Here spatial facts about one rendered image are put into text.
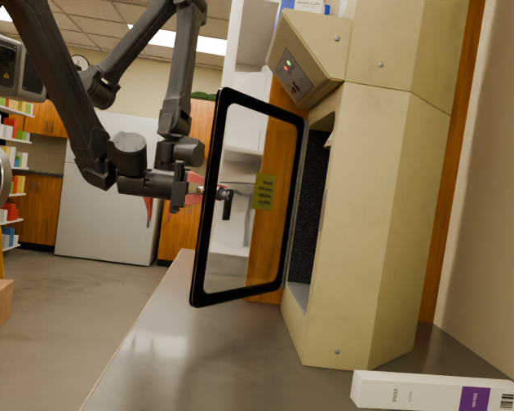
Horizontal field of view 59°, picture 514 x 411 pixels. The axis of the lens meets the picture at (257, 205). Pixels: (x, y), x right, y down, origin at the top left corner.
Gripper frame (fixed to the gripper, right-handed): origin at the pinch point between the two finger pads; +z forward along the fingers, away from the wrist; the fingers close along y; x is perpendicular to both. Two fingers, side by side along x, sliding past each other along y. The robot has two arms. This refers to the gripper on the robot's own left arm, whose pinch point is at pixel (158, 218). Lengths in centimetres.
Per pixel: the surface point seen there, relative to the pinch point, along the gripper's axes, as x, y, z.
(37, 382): 128, -70, 109
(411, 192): -41, 48, -14
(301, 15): -46, 24, -39
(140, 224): 443, -78, 55
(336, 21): -46, 30, -39
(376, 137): -46, 39, -22
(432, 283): -9, 70, 7
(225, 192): -37.2, 15.9, -9.9
